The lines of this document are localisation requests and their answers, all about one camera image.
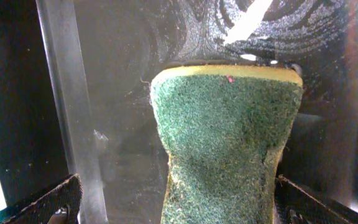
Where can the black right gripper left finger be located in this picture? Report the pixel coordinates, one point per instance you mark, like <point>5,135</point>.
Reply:
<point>66,195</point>

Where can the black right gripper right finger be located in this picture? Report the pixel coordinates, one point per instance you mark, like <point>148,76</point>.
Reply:
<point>297,204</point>

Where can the green yellow sponge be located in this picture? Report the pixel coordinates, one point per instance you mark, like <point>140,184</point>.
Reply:
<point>224,128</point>

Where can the black water tray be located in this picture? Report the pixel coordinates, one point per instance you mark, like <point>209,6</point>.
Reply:
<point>75,82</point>

